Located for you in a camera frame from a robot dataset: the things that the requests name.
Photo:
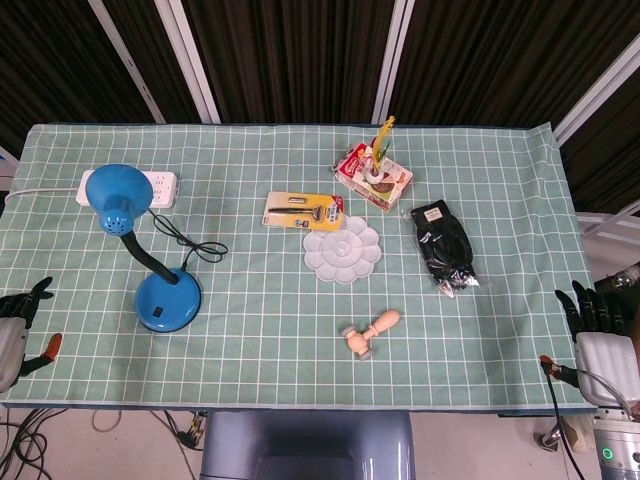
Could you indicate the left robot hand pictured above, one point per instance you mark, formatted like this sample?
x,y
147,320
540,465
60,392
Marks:
x,y
10,350

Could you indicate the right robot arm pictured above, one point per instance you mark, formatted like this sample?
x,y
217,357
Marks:
x,y
617,450

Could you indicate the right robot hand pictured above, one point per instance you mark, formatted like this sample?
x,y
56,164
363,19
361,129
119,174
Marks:
x,y
605,365

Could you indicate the green grid tablecloth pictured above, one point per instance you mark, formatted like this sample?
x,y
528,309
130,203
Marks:
x,y
250,325

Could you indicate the red white food carton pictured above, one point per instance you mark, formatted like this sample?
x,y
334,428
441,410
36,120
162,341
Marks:
x,y
390,185

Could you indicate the yellow razor blister pack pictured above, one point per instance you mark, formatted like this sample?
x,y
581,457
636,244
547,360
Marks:
x,y
300,212

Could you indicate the wooden toy hammer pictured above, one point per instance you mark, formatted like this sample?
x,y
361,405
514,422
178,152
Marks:
x,y
361,342

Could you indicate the white metal rack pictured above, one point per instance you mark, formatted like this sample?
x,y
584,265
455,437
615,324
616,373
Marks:
x,y
607,225

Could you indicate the white power strip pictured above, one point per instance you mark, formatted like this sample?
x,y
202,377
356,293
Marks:
x,y
162,187

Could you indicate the black gloves in plastic bag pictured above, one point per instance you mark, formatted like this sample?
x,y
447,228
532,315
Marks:
x,y
445,240

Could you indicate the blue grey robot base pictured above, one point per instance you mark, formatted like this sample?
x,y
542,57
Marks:
x,y
300,445

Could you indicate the blue desk lamp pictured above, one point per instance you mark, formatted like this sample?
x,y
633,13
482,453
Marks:
x,y
117,187

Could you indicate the colourful feather shuttlecock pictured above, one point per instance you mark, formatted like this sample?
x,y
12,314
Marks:
x,y
375,175

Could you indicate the dark brown curtain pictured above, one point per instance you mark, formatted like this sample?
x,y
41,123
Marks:
x,y
300,50

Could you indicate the thin white frame post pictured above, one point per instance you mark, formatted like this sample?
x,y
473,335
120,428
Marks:
x,y
127,65

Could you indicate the wide white frame post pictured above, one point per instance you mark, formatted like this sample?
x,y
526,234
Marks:
x,y
192,65

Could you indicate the white flower paint palette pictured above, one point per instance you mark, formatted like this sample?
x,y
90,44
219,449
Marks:
x,y
342,255

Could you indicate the beige floor object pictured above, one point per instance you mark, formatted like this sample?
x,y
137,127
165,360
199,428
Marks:
x,y
575,435

